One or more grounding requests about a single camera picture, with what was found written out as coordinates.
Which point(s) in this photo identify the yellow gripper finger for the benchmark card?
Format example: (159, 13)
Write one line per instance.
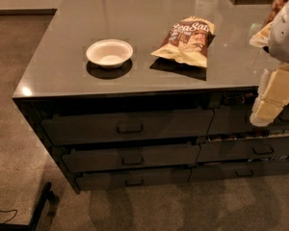
(261, 39)
(274, 99)

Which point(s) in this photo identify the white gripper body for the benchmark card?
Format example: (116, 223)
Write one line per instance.
(285, 36)

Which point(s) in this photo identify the drawer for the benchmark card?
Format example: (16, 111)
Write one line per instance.
(236, 119)
(241, 170)
(133, 178)
(74, 129)
(218, 151)
(132, 157)

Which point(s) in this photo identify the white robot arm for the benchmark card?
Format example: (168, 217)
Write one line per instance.
(279, 37)

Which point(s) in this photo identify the sea salt chip bag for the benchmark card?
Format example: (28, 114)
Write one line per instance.
(187, 42)

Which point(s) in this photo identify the dark counter cabinet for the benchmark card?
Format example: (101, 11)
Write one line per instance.
(61, 81)

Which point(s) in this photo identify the white paper bowl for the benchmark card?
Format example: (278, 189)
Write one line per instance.
(109, 53)

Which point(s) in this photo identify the black metal stand leg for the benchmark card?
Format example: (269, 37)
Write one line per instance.
(46, 195)

